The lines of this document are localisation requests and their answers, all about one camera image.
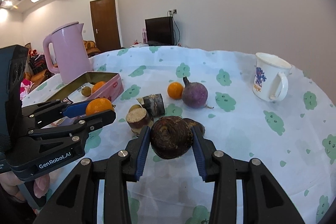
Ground medium orange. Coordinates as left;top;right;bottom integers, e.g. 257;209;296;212
85;98;114;116

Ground brown longan fruit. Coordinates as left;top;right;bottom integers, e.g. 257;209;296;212
81;86;92;97

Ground large orange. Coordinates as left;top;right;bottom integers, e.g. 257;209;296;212
92;81;106;93

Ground cut sugarcane piece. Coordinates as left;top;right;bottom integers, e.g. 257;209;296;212
125;108;153;136

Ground dark sugarcane piece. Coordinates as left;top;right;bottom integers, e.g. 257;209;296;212
137;94;165;118

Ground dark water chestnut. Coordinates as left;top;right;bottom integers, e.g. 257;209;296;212
183;118;206;136
149;116;193;160

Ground small orange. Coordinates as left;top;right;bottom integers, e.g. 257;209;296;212
167;82;184;100

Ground purple round radish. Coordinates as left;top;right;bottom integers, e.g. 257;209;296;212
182;76;213;109

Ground left human hand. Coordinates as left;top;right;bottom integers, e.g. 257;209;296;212
0;170;51;204

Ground pink floral cushion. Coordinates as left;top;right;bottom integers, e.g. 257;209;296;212
20;79;34;101

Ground pink electric kettle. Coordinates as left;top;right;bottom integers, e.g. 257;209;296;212
43;22;93;84

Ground pink metal tin box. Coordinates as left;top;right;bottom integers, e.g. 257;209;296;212
46;72;124;103

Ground tv stand with clutter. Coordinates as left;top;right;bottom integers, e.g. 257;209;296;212
131;40;183;48

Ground brown wooden door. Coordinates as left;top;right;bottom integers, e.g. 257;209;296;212
90;0;121;52

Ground white floral mug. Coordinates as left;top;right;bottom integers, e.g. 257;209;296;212
252;52;292;102

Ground black television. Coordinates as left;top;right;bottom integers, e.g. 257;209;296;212
145;16;174;46

